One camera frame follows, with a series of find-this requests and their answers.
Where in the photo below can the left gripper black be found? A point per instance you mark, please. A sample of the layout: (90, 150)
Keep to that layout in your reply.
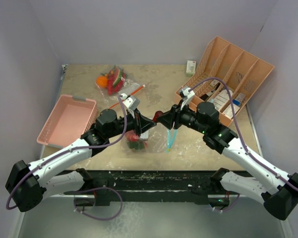
(140, 123)

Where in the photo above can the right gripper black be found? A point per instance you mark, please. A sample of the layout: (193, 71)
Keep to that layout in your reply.
(173, 115)

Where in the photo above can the red fake strawberry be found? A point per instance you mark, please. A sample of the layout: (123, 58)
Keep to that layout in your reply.
(157, 114)

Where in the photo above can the zip bag with fake fruit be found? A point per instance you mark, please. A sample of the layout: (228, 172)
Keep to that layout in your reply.
(156, 140)

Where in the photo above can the pink plastic basket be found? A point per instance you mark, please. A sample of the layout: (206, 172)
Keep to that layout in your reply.
(71, 117)

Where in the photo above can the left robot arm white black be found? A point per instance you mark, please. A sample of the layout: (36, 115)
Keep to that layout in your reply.
(26, 182)

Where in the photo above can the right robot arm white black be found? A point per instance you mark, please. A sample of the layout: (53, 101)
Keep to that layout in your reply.
(276, 189)

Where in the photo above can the zip bag with orange watermelon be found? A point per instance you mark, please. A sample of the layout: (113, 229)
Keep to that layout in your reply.
(114, 82)

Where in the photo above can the white medicine box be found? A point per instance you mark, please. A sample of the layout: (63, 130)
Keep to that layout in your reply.
(228, 111)

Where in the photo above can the small white green box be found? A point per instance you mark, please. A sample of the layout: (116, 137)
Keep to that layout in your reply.
(190, 67)

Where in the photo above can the orange desk organizer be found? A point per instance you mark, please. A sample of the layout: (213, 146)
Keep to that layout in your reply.
(242, 72)

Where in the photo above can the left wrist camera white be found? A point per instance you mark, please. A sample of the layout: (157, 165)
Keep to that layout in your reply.
(130, 102)

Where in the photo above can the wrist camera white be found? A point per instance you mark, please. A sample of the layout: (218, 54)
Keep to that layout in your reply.
(187, 94)
(130, 102)

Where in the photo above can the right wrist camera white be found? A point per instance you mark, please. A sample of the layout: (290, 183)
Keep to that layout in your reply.
(187, 94)

